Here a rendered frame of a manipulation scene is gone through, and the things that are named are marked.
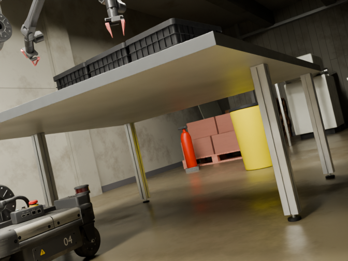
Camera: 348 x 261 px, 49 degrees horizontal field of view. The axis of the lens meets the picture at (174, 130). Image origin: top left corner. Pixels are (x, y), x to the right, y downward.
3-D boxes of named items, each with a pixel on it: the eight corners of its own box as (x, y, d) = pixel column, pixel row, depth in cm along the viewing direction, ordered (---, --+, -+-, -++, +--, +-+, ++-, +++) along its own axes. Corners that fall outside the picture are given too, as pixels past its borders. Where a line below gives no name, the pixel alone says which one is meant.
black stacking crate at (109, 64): (129, 67, 177) (124, 43, 177) (89, 84, 195) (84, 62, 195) (180, 68, 207) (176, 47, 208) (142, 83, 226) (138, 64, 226)
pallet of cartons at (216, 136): (248, 158, 521) (236, 109, 523) (180, 169, 583) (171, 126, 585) (267, 149, 587) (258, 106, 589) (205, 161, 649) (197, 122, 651)
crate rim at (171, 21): (173, 23, 158) (172, 17, 158) (124, 46, 177) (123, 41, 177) (223, 31, 189) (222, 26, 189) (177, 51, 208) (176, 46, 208)
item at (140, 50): (178, 45, 158) (172, 18, 158) (129, 67, 176) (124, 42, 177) (227, 50, 189) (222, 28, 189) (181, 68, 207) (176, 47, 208)
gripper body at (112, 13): (106, 25, 210) (103, 13, 211) (124, 22, 211) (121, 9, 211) (105, 22, 204) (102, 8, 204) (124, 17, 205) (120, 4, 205)
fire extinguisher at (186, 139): (194, 169, 536) (184, 126, 537) (206, 167, 515) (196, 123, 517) (179, 173, 519) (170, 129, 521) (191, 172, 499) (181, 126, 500)
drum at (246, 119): (287, 160, 385) (272, 100, 387) (275, 167, 352) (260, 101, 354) (250, 166, 406) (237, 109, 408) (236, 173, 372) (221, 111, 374)
